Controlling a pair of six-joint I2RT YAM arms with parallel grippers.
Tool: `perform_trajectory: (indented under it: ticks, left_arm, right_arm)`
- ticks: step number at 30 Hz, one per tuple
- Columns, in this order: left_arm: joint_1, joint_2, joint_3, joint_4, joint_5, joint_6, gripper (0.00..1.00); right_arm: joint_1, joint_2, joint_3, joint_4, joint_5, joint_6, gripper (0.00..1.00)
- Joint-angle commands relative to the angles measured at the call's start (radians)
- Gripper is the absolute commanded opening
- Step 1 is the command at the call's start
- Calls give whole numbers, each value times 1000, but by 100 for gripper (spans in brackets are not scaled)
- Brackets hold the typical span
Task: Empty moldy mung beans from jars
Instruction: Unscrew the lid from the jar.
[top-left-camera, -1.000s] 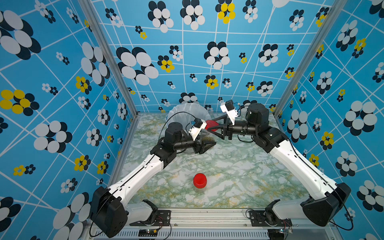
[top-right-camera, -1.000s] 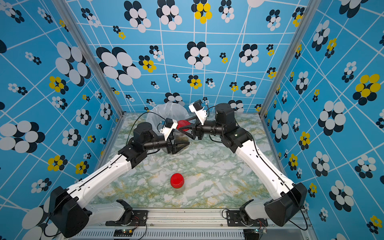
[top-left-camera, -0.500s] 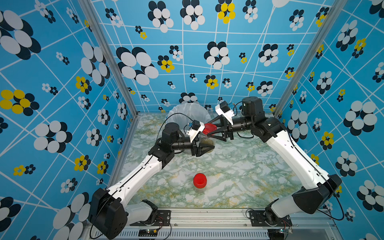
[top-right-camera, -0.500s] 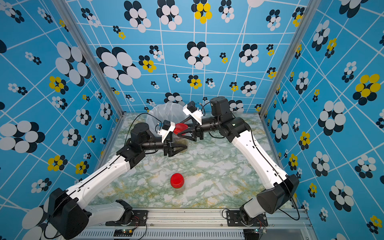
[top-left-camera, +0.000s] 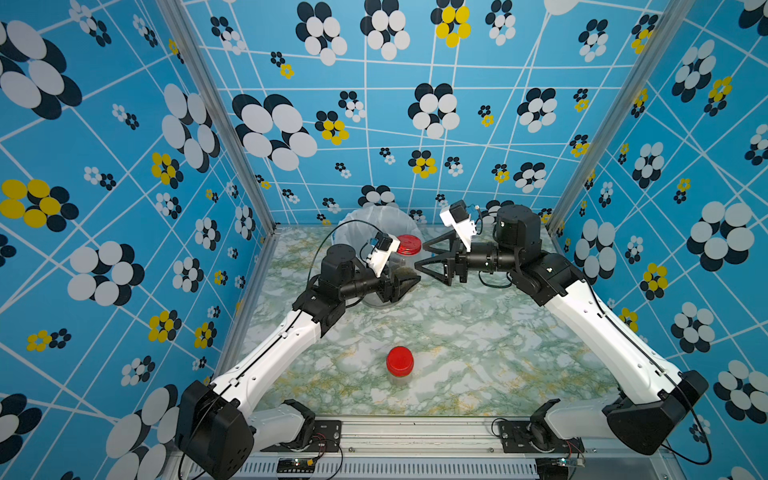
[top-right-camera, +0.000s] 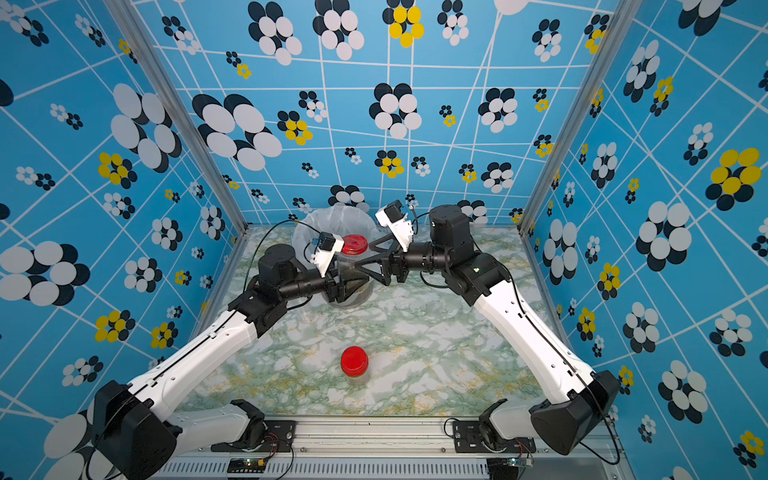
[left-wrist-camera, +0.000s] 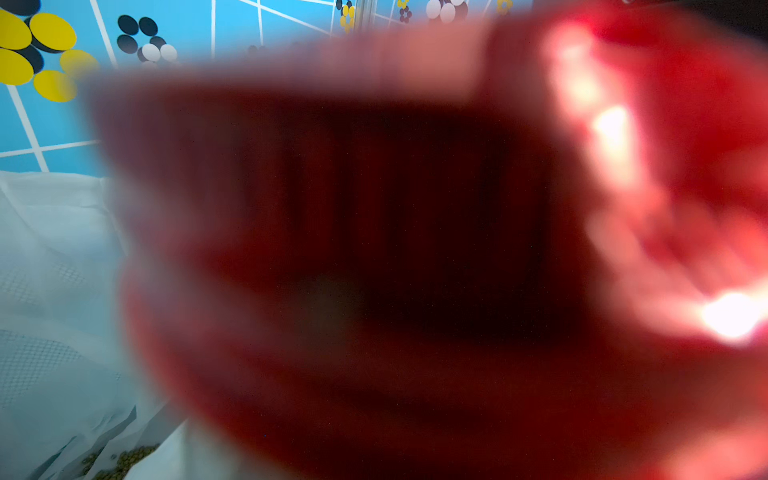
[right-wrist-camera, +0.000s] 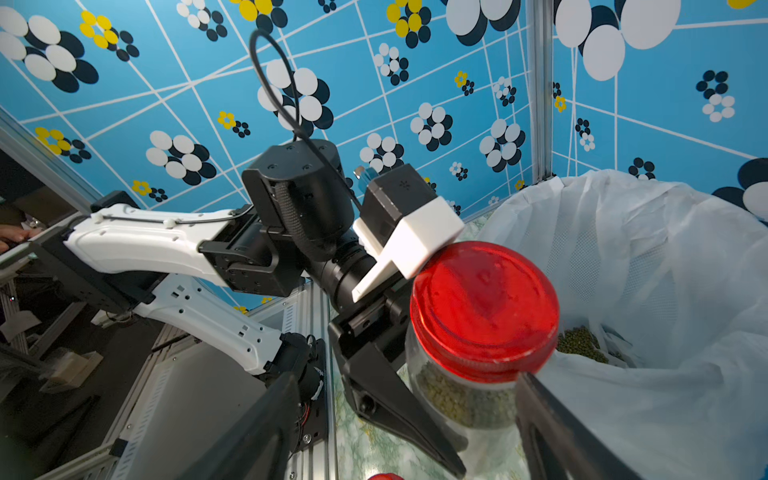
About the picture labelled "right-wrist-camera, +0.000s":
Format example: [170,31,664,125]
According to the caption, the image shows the white bin liner bag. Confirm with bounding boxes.
[478,170,767,479]

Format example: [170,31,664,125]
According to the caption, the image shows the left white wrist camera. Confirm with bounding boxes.
[352,164,465,301]

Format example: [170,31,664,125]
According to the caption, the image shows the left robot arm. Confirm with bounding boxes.
[30,140,466,479]

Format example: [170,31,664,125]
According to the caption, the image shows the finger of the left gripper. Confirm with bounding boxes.
[341,341,466,479]

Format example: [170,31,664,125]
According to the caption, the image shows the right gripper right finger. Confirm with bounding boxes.
[516,373,640,480]

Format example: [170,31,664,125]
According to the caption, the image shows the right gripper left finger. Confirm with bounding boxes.
[180,373,300,480]

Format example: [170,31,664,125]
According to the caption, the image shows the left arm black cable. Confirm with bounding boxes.
[248,28,364,211]

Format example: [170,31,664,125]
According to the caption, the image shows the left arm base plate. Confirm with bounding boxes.
[294,335,330,453]

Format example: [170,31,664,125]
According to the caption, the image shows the green mung beans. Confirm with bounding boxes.
[556,326,608,364]

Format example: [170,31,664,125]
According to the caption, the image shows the red-lid jar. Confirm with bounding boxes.
[367,473,404,480]
[407,241,560,451]

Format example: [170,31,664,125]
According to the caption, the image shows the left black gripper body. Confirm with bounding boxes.
[329,281,413,371]

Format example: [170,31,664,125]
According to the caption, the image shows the left aluminium corner post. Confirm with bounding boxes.
[526,0,554,183]

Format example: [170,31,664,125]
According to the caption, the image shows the aluminium front rail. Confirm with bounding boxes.
[36,283,338,479]

